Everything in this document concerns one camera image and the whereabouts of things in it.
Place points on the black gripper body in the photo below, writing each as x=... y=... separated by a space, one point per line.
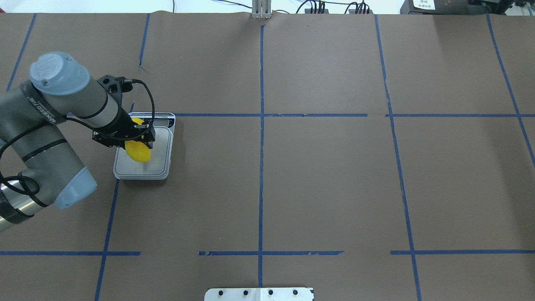
x=121 y=123

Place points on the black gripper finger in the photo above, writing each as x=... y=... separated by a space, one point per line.
x=148 y=132

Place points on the yellow mango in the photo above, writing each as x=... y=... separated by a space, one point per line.
x=137 y=151

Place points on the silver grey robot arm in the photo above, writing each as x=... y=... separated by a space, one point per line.
x=59 y=89

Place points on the silver kitchen scale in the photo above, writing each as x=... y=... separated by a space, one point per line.
x=124 y=168

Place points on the brown paper table cover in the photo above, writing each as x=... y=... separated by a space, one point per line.
x=372 y=158

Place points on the black computer box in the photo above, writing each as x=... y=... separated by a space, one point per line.
x=435 y=7

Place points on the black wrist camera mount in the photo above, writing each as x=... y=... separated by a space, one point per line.
x=116 y=87

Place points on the aluminium frame post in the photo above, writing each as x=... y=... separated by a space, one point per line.
x=262 y=9

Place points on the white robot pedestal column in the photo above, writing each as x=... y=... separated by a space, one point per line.
x=260 y=294

